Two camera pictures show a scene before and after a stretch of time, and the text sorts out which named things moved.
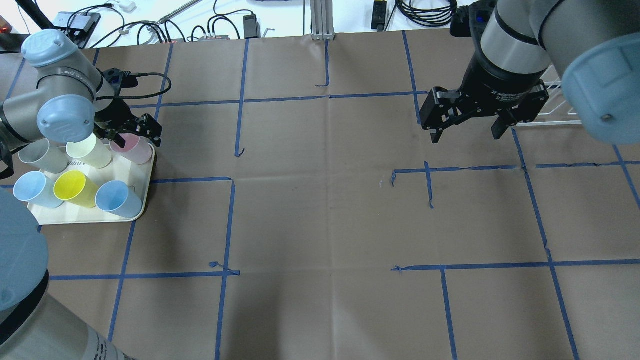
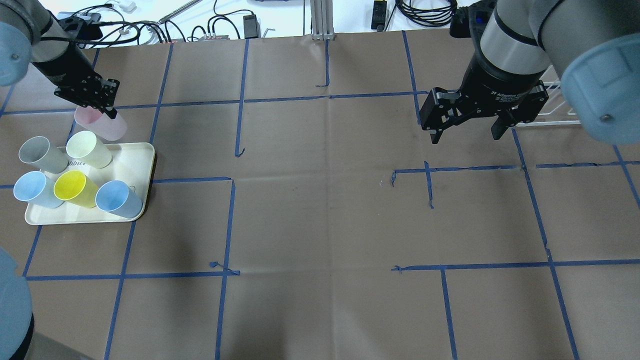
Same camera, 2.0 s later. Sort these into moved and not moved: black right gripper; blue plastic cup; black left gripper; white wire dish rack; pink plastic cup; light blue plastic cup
Moved: black left gripper; pink plastic cup
Not moved: black right gripper; light blue plastic cup; white wire dish rack; blue plastic cup
